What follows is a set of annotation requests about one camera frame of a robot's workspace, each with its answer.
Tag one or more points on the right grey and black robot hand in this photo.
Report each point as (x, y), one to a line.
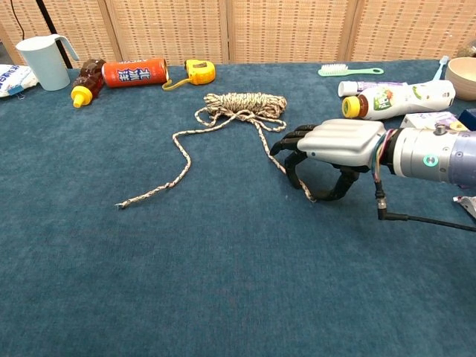
(342, 141)

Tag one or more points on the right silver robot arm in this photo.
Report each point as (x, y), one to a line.
(420, 152)

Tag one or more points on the white and purple tube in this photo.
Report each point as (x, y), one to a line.
(349, 88)

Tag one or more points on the green brush with white bristles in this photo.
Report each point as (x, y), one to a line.
(334, 70)

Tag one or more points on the white bottle with yellow cap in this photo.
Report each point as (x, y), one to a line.
(401, 100)

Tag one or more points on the white and purple carton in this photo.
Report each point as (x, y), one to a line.
(420, 119)

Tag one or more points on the light blue toothbrush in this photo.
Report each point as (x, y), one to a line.
(441, 67)

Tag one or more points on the bamboo folding screen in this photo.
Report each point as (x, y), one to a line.
(286, 29)

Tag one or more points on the dark blue box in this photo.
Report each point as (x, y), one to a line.
(469, 117)

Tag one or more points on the beige bowl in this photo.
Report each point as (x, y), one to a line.
(461, 83)

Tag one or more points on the silver foil packet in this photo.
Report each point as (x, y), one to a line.
(469, 206)

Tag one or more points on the yellow tape measure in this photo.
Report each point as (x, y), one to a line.
(201, 72)

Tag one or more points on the teal table cloth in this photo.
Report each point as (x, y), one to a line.
(238, 260)

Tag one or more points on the orange drink can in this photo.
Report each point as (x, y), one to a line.
(134, 73)

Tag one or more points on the brown bottle with yellow cap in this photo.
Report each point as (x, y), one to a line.
(91, 78)

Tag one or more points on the light blue plastic pitcher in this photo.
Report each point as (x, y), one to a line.
(42, 67)

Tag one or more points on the black stand pole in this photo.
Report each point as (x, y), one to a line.
(52, 28)

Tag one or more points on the blue binder clip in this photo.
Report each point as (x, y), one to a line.
(14, 90)

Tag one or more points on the white bag with blue print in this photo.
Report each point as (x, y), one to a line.
(15, 76)

